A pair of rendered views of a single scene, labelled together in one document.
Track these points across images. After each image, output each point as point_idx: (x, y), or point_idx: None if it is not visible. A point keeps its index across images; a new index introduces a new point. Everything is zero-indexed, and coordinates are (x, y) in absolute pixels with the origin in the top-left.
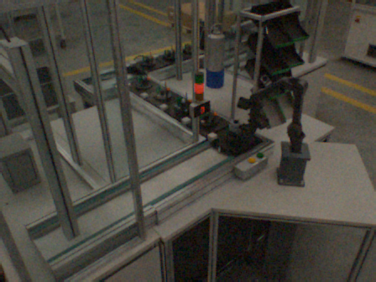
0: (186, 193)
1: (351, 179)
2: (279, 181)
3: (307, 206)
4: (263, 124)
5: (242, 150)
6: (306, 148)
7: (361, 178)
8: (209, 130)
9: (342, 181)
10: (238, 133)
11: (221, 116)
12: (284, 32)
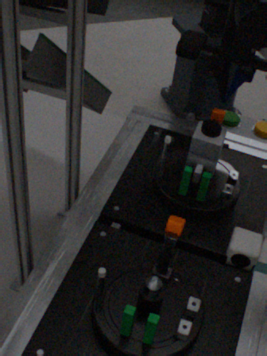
0: None
1: (132, 38)
2: (237, 113)
3: (260, 80)
4: None
5: (241, 153)
6: (195, 17)
7: (119, 29)
8: (205, 276)
9: (148, 46)
10: (174, 172)
11: (42, 287)
12: None
